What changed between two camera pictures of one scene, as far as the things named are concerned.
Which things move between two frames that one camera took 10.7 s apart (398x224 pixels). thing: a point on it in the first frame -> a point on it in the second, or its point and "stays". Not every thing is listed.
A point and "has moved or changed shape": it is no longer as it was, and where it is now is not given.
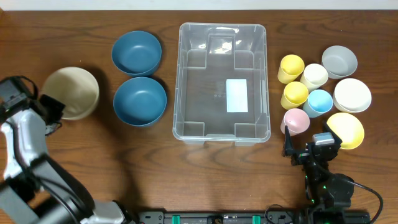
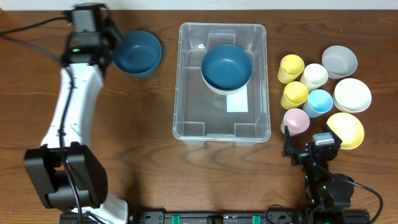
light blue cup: x=319 y=102 stays
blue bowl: x=140 y=101 -> x=227 y=66
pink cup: x=296 y=120 stays
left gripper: x=56 y=104 -> x=115 y=33
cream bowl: x=74 y=88 has moved or changed shape
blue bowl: x=136 y=53 stays
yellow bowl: x=348 y=128 stays
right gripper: x=301 y=155 stays
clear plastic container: x=222 y=86 stays
